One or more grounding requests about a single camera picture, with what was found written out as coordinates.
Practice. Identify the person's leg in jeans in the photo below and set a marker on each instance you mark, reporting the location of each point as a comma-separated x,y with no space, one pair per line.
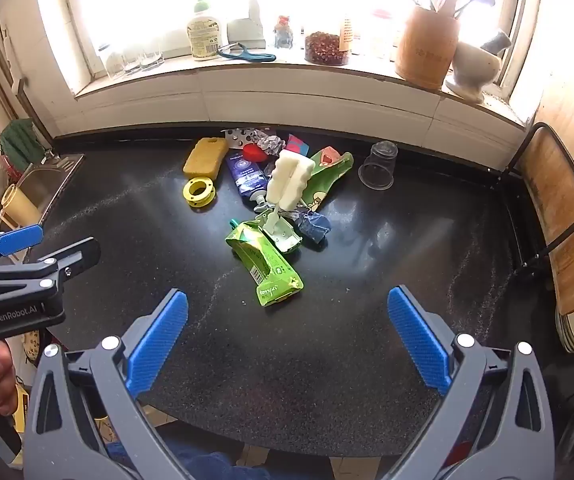
227,465

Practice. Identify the clear plastic cup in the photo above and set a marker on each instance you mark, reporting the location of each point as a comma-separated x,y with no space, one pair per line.
379,165

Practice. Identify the white container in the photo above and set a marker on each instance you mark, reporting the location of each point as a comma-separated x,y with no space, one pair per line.
246,32

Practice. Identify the red bottle cap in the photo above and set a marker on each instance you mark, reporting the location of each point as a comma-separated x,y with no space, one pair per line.
254,152

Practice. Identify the dark blue squeeze tube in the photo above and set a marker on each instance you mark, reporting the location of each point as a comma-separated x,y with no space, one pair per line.
247,175

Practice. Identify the wooden utensil holder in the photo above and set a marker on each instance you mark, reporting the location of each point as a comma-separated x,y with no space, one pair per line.
424,50

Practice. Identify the small jar red lid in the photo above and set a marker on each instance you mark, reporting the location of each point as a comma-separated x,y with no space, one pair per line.
283,35

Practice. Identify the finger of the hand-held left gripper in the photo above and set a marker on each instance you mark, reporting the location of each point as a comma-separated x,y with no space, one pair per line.
74,255
17,239

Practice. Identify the green cloth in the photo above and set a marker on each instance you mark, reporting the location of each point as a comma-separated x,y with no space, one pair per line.
19,142

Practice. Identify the yellow sponge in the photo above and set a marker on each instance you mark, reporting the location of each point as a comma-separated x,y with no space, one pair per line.
206,157

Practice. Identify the silver blister pack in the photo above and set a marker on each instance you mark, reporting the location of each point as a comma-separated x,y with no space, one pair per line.
241,136

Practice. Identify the stainless steel sink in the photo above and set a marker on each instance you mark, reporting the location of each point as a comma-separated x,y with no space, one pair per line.
47,185

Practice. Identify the teal and red wrapper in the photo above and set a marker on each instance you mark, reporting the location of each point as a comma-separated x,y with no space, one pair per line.
297,146

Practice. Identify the glass jar of red spices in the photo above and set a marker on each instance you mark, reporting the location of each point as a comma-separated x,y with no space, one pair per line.
326,49

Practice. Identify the dish soap bottle green cap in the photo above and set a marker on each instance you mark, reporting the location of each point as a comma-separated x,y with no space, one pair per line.
206,32

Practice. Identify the blue wrapper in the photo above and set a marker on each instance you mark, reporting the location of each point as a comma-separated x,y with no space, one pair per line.
314,227

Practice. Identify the white stone mortar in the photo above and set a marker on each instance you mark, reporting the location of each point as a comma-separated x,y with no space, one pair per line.
472,67

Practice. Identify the yellow tape spool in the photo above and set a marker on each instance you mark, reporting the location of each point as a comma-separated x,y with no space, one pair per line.
210,192

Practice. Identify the green snack bag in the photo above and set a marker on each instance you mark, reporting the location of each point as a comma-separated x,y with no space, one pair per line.
328,170

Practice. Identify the clear drinking glass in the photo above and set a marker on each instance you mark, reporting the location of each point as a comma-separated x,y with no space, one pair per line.
112,65
132,64
152,60

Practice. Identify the yellow plastic container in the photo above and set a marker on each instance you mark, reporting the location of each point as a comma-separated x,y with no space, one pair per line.
19,207

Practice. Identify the silver foil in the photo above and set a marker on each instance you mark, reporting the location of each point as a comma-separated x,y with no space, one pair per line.
269,142

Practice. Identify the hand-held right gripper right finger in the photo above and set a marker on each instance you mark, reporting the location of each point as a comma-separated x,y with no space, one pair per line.
417,340

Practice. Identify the white stone pestle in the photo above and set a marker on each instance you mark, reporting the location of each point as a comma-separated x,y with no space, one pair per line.
498,40

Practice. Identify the white wavy sponge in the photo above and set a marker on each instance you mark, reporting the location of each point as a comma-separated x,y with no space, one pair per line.
289,177

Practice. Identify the bottle with orange label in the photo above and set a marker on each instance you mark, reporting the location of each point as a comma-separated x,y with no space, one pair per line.
347,35

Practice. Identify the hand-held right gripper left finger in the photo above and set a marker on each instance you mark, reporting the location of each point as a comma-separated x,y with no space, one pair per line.
159,345

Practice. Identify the green juice pouch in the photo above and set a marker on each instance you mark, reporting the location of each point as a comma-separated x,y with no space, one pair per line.
262,260

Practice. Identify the wooden chair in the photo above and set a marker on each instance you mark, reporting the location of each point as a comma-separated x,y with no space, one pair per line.
549,185

